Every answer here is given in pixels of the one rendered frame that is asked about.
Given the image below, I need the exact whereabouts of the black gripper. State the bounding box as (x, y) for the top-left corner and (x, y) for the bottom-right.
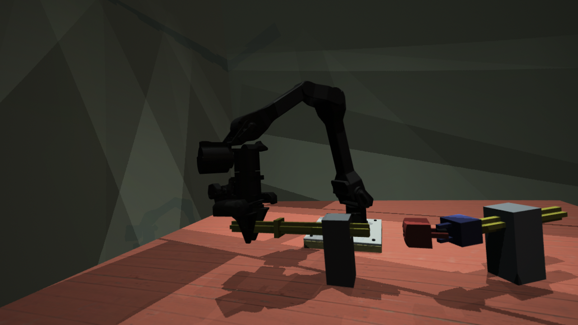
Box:
(213, 171), (277, 244)

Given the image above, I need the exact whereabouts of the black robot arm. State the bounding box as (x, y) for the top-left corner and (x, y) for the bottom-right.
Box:
(197, 81), (373, 223)

